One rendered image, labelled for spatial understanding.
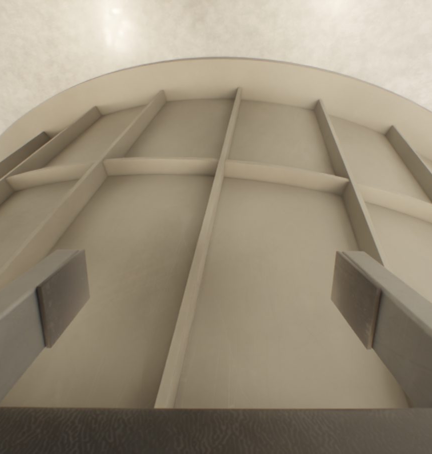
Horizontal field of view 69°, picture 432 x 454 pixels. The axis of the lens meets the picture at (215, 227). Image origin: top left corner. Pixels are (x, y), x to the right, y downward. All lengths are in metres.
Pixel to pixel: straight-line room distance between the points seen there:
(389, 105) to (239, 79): 0.36
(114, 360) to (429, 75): 0.86
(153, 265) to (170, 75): 0.59
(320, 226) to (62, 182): 0.42
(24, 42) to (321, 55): 0.72
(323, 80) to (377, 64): 0.12
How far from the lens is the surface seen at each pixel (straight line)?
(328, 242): 0.41
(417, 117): 0.93
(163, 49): 0.88
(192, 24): 0.85
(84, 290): 0.17
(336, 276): 0.16
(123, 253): 0.38
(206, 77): 0.84
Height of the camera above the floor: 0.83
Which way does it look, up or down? 50 degrees down
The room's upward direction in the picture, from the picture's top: 168 degrees counter-clockwise
